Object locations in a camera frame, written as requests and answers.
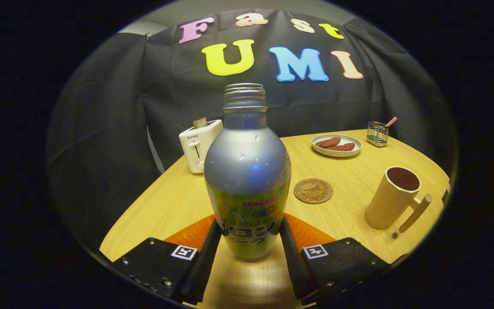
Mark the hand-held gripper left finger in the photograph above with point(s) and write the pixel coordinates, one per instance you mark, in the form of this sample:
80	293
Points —
206	262

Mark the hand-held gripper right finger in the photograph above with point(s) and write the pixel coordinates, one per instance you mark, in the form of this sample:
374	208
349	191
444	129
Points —
292	262

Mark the wooden table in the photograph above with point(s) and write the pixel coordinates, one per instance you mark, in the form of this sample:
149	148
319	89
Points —
350	180

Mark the round cork coaster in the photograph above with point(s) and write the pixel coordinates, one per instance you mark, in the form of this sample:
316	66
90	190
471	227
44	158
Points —
313	191

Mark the toast slice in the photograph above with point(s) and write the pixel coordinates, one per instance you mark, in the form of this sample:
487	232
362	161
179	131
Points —
200	123

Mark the white round plate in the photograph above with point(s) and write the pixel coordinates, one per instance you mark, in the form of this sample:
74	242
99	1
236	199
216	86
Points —
337	153

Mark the silver bottle with green label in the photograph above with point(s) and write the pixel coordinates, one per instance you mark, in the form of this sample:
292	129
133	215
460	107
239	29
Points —
247	171

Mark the brown meat slice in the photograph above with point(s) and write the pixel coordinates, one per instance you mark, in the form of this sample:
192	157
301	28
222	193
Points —
343	147
327	142

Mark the white toaster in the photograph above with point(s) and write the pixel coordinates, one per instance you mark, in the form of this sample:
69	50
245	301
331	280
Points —
197	150

